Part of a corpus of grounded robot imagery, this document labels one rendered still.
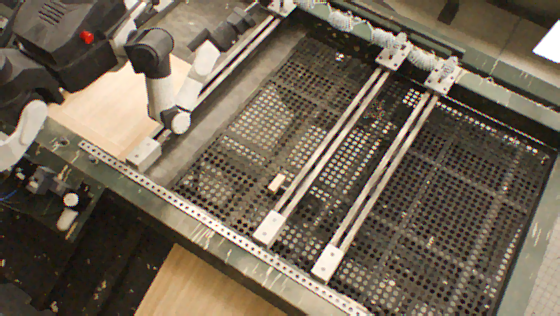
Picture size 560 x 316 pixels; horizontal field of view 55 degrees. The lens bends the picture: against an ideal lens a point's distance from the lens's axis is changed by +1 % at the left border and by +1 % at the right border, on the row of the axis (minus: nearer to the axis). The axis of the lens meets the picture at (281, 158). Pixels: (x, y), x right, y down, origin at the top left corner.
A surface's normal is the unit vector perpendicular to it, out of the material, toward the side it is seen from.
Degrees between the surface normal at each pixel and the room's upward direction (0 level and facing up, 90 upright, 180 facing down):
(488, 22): 90
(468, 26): 90
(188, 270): 90
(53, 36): 82
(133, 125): 58
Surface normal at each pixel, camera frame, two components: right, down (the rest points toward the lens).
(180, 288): -0.21, -0.12
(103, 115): 0.09, -0.57
